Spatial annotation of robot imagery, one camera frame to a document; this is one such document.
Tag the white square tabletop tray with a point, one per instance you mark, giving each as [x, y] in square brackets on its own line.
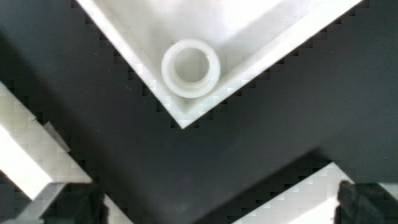
[200, 44]

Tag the white wall block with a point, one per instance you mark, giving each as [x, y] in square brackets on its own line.
[305, 204]
[37, 162]

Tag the white left wall block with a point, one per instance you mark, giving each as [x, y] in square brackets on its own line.
[37, 162]

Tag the white right wall block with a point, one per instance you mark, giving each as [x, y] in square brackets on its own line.
[305, 204]

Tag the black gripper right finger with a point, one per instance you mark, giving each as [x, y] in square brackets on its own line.
[367, 204]

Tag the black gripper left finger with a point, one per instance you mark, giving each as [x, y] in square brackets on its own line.
[69, 204]

